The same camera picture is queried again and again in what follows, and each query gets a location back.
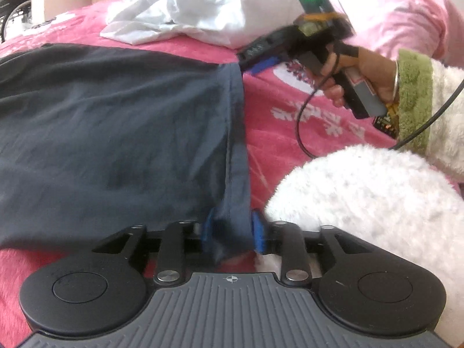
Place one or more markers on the person's right hand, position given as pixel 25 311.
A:
pixel 377 74

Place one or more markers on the white fluffy robe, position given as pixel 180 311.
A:
pixel 362 195

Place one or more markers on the pink floral blanket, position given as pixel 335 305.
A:
pixel 282 123

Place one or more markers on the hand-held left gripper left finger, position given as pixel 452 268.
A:
pixel 208 228

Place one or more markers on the white shirt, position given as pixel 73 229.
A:
pixel 203 11

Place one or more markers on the black wheelchair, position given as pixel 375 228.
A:
pixel 11 0

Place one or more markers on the dark grey pants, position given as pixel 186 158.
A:
pixel 108 123

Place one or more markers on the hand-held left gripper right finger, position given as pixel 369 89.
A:
pixel 258 232

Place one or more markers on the gold bangle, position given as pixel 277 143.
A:
pixel 396 79

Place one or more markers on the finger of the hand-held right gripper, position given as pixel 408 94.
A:
pixel 263 66

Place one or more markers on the light pink quilt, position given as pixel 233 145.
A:
pixel 398 7

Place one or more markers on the person's right forearm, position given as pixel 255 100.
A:
pixel 446 108

